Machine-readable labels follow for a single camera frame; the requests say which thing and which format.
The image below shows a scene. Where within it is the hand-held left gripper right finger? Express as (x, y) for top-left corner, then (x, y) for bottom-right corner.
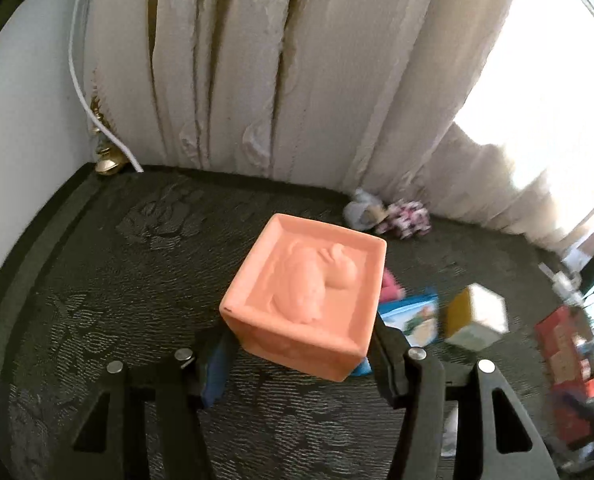
(362, 311), (560, 480)

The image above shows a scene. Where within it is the brass curtain tieback hook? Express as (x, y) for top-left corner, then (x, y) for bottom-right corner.
(90, 99), (126, 176)

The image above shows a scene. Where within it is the beige curtain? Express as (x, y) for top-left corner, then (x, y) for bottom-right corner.
(84, 0), (594, 253)

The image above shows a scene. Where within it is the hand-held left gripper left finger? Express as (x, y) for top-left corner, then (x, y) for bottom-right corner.
(72, 327), (239, 480)

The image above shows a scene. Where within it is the blue picture book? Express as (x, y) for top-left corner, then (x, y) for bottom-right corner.
(351, 287), (440, 377)

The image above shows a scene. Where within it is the floral fabric doll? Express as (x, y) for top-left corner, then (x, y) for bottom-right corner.
(343, 188), (433, 238)

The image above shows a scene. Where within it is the dark patterned carpet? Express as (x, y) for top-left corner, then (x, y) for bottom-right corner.
(0, 164), (593, 480)

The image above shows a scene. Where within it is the red toy box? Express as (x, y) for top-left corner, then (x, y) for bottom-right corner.
(534, 305), (594, 453)

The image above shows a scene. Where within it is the pink toy piece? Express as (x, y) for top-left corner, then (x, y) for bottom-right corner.
(380, 267), (406, 304)

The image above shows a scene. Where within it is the white cord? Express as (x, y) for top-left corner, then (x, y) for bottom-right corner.
(69, 0), (144, 173)

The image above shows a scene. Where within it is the orange embossed toy block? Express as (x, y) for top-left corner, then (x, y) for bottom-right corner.
(219, 213), (388, 382)

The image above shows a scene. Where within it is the yellow and white toy block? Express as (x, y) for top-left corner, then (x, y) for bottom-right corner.
(443, 283), (509, 352)

